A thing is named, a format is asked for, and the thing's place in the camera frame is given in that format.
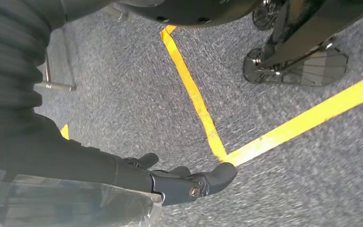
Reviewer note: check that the stainless steel workbench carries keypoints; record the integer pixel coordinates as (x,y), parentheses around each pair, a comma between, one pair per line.
(56,86)

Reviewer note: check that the yellow floor tape square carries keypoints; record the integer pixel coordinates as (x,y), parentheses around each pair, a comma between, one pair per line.
(200,106)
(64,132)

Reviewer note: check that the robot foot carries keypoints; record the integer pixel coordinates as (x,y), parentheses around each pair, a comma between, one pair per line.
(319,70)
(264,17)

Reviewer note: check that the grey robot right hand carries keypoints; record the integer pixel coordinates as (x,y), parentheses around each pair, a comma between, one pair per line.
(59,163)

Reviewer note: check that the black robot right leg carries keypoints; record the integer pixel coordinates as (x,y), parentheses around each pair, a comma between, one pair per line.
(319,25)

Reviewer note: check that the black rounded robot shell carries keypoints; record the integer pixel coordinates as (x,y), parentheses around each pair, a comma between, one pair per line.
(194,12)

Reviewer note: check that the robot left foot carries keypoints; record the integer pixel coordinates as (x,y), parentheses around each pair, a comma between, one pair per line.
(264,17)

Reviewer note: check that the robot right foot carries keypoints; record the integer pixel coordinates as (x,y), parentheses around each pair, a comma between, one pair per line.
(319,70)

